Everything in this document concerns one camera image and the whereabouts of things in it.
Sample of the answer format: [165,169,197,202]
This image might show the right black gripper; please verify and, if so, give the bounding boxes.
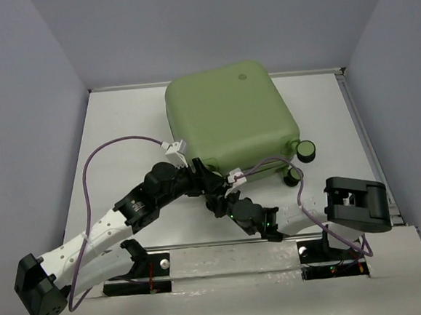
[203,185,241,224]

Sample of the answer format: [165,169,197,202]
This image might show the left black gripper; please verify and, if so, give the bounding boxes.
[154,156,226,209]

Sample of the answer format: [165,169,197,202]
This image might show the green hard-shell suitcase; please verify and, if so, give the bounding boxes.
[164,60,316,182]

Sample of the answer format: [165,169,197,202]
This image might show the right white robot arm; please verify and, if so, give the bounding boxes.
[206,177,392,259]

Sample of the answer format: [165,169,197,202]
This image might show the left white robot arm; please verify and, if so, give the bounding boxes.
[14,159,226,315]

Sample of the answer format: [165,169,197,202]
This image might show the white front cover board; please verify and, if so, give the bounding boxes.
[63,226,421,315]

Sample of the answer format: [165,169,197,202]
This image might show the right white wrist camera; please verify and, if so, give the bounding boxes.
[225,168,246,197]

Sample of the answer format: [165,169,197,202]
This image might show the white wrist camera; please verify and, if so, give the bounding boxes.
[165,140,188,168]
[225,168,246,197]

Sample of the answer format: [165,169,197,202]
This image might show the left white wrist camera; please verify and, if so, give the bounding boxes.
[165,140,188,168]

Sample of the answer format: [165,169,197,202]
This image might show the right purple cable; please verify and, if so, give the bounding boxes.
[234,151,374,283]

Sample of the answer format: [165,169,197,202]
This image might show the purple cable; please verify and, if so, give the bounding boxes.
[55,132,179,311]
[234,151,374,283]

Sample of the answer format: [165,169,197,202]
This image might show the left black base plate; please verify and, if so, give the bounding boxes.
[102,252,172,297]

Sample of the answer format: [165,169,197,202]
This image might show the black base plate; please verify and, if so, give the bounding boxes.
[297,239,370,281]
[102,252,172,297]

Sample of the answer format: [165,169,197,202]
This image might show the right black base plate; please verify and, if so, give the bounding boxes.
[297,239,370,281]

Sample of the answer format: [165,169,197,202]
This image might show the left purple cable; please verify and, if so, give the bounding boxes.
[55,132,179,311]

